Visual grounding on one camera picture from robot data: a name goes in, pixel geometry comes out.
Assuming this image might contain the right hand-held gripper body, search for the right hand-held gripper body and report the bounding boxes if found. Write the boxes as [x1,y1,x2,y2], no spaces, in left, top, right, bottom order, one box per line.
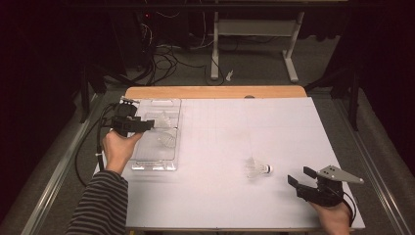
[295,164,365,208]

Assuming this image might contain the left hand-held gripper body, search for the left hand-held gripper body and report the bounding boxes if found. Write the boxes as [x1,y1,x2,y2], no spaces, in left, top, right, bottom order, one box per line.
[101,96,145,137]

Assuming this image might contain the white feather shuttlecock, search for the white feather shuttlecock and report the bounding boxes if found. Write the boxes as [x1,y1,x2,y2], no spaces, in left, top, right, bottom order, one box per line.
[158,130,178,150]
[244,157,273,180]
[153,111,173,129]

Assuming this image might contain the clear plastic bin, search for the clear plastic bin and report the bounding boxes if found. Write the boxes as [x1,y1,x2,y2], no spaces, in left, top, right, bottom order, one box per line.
[130,98,183,172]

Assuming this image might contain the person's left hand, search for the person's left hand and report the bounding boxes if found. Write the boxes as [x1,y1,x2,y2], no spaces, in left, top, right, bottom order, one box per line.
[102,130,145,175]

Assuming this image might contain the person's right hand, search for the person's right hand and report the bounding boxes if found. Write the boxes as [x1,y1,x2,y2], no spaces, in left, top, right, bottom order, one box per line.
[307,199,352,235]

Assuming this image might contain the black metal stand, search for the black metal stand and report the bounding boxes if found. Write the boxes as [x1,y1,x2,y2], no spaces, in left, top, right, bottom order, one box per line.
[304,65,361,131]
[79,63,109,124]

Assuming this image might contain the white table board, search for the white table board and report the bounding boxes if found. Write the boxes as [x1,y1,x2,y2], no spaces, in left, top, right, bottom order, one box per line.
[93,96,366,230]

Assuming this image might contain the wooden table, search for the wooden table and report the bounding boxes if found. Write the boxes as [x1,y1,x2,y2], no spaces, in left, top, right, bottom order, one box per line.
[124,85,307,100]

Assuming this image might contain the dark computer tower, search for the dark computer tower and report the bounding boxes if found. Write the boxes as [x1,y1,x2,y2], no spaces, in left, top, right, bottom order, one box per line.
[111,9,158,70]

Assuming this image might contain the right hand-held gripper cable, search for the right hand-held gripper cable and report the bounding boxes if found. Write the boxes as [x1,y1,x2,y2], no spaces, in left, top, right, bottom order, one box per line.
[342,191,357,228]

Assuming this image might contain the hand-held gripper cable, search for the hand-held gripper cable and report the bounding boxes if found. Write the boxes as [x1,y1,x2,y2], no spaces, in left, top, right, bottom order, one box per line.
[96,102,120,172]
[342,191,357,228]

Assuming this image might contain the left hand-held gripper cable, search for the left hand-held gripper cable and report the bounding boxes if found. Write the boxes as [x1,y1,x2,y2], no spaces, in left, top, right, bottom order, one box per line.
[96,102,120,172]

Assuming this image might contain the black floor cable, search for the black floor cable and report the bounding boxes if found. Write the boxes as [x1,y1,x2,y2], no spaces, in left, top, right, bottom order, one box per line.
[74,103,115,189]

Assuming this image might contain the aluminium floor rail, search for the aluminium floor rail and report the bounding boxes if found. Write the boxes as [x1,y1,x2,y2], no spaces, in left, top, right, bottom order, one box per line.
[19,94,106,235]
[332,97,415,235]

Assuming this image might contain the tangle of floor cables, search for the tangle of floor cables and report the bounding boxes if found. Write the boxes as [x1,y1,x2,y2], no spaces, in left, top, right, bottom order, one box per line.
[140,11,226,86]

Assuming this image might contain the white metal desk frame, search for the white metal desk frame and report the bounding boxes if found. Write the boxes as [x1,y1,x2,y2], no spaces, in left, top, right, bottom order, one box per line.
[209,11,306,83]

